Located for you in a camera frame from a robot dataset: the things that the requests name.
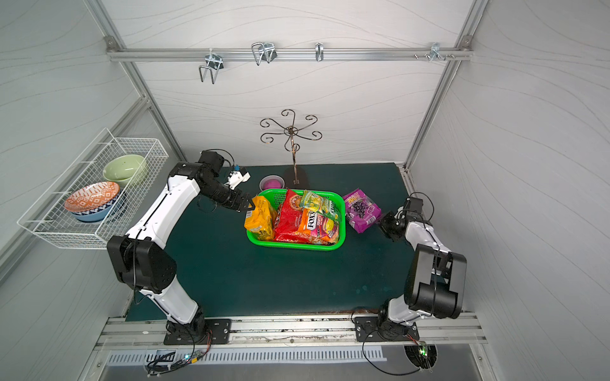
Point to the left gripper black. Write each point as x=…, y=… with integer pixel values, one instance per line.
x=243, y=202

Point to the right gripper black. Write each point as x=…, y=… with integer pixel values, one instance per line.
x=387, y=225

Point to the yellow mango candy bag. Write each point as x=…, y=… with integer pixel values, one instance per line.
x=260, y=222

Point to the purple snack bag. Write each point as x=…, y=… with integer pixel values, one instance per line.
x=361, y=211

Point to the green plastic basket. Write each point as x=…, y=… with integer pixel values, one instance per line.
x=277, y=196

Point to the red candy bag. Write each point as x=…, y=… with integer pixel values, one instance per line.
x=287, y=224

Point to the orange snack packet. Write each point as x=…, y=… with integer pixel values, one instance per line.
x=318, y=229

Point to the green tea snack packet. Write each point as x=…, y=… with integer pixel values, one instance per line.
x=313, y=202

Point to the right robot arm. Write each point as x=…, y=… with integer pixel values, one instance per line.
x=435, y=284

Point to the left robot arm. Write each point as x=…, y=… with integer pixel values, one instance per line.
x=139, y=258

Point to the small pink bowl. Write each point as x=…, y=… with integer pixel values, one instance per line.
x=271, y=182

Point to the metal jewelry tree stand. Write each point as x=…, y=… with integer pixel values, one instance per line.
x=295, y=177

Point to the light green ceramic bowl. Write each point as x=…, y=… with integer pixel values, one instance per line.
x=127, y=170

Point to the blue bowl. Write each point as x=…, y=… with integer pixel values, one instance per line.
x=99, y=215

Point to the double prong metal hook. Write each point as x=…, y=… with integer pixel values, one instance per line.
x=213, y=63

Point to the orange patterned bowl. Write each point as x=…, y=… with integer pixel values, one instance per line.
x=91, y=197

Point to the looped metal hook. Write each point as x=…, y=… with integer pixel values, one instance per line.
x=263, y=52

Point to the small metal hook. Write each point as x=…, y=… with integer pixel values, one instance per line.
x=319, y=52

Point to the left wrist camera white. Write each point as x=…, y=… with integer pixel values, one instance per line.
x=237, y=176

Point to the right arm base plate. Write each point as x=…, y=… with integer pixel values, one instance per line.
x=372, y=329

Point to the aluminium front frame rail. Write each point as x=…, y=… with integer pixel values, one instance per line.
x=292, y=331

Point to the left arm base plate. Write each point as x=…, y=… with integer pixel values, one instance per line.
x=213, y=331

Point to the white wire wall basket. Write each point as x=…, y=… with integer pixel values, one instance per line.
x=48, y=219

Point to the right metal bracket hook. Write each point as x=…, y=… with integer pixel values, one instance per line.
x=435, y=54

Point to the horizontal aluminium rail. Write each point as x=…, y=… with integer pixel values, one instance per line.
x=283, y=54

